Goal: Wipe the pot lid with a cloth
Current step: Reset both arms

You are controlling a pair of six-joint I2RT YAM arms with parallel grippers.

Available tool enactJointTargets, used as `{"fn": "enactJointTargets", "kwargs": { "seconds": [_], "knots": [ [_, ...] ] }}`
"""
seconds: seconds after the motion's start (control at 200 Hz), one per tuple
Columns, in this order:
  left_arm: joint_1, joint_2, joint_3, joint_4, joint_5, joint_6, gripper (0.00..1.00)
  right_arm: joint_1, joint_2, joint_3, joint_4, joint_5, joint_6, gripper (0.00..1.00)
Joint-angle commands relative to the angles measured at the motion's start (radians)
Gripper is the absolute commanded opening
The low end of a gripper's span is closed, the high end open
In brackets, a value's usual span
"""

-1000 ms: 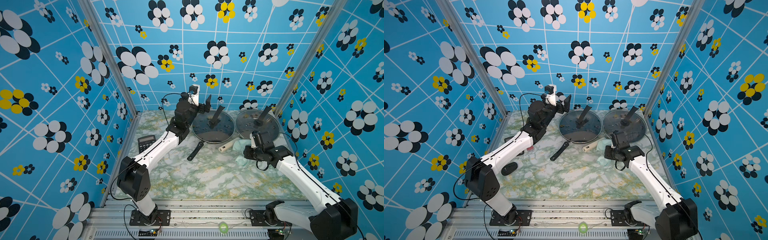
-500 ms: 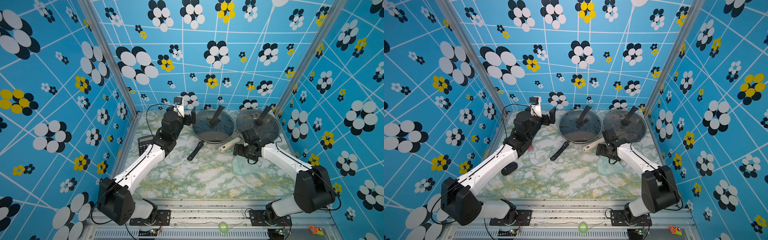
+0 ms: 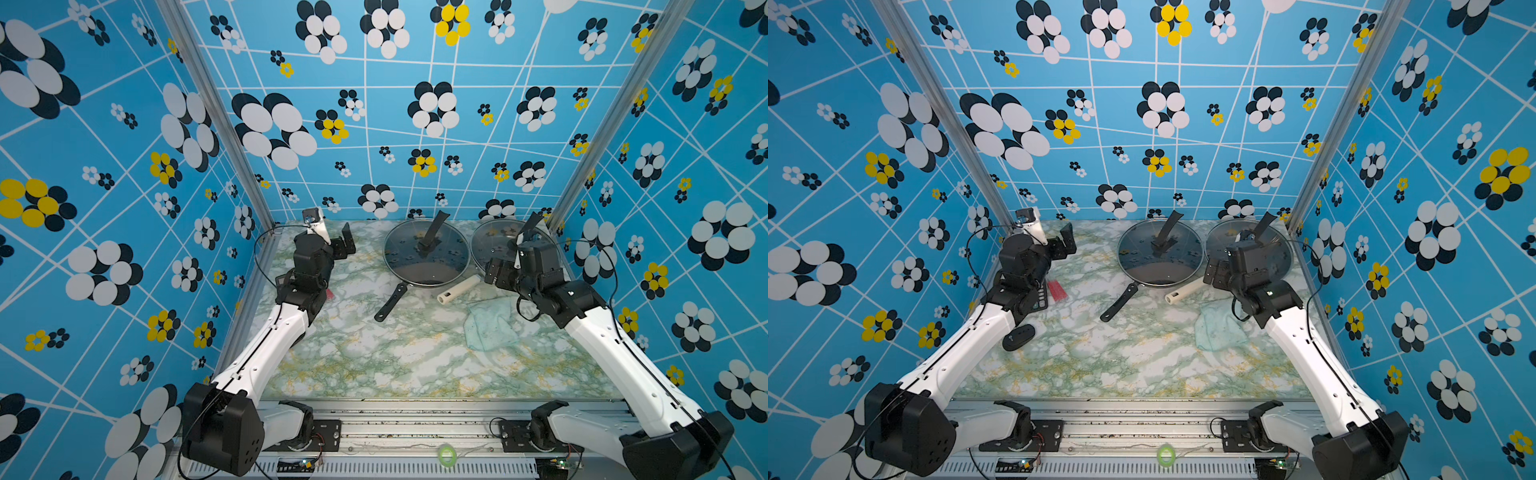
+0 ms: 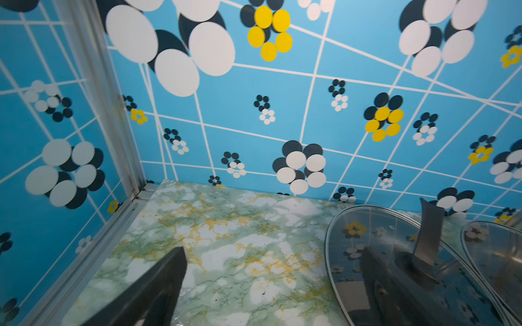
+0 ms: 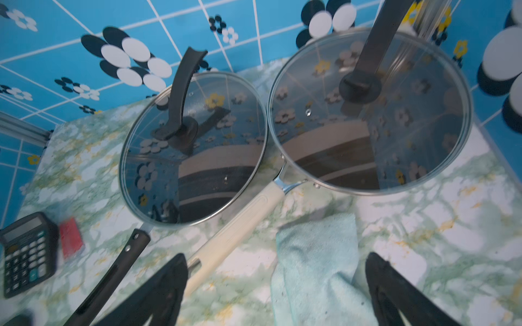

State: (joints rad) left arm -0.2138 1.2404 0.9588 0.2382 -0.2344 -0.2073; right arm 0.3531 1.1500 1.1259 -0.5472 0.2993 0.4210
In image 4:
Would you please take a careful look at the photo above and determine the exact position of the glass lid of wok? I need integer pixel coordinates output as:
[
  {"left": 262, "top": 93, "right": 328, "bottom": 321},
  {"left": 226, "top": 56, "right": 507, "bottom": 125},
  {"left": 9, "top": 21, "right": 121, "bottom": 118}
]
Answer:
[{"left": 461, "top": 221, "right": 521, "bottom": 323}]

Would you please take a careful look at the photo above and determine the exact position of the glass lid of frying pan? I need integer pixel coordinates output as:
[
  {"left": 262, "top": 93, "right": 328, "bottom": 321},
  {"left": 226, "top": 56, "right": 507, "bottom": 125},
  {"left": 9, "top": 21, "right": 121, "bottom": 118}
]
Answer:
[{"left": 325, "top": 200, "right": 511, "bottom": 325}]

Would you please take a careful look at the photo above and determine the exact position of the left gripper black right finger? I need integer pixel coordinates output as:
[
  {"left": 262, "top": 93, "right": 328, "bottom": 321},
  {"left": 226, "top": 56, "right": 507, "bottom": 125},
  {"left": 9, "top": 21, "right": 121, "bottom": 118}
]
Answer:
[{"left": 361, "top": 247, "right": 465, "bottom": 325}]

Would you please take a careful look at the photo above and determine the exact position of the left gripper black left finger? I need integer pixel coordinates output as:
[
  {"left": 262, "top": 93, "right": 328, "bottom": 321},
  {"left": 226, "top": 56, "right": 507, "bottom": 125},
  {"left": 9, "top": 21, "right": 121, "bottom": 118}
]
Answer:
[{"left": 84, "top": 247, "right": 188, "bottom": 325}]

